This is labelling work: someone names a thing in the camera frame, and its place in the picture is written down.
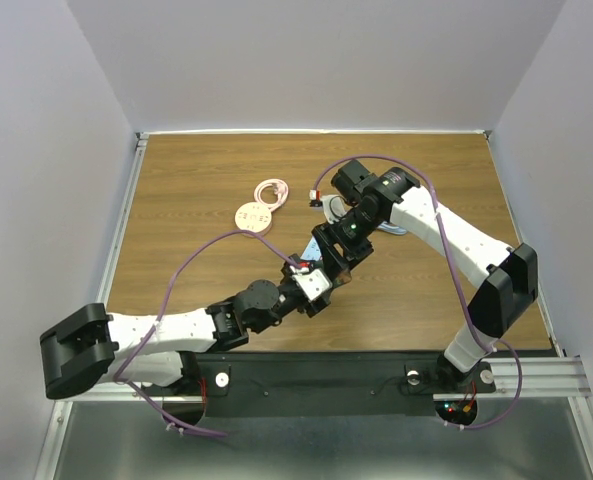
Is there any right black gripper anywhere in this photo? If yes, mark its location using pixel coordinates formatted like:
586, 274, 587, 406
311, 207, 383, 284

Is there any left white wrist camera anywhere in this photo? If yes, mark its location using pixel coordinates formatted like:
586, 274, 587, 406
288, 262, 333, 302

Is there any blue power strip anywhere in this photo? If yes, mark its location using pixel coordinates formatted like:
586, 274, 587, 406
300, 237, 322, 262

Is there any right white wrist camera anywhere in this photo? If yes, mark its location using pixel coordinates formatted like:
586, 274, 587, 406
309, 189, 346, 224

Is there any pink coiled cord with plug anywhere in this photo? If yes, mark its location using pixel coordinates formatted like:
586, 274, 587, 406
253, 179, 291, 207

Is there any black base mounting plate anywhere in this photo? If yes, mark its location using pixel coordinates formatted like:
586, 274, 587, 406
140, 350, 497, 419

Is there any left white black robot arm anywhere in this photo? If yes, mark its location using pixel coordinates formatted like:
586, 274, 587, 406
40, 262, 351, 400

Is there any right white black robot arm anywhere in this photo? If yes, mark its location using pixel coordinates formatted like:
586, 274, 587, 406
309, 156, 538, 390

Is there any pink round power strip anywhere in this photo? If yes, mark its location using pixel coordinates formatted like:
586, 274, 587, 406
234, 201, 273, 235

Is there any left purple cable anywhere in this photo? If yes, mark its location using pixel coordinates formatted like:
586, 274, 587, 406
111, 232, 302, 439

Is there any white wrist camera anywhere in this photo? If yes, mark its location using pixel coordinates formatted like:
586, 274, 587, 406
288, 262, 333, 302
309, 189, 346, 224

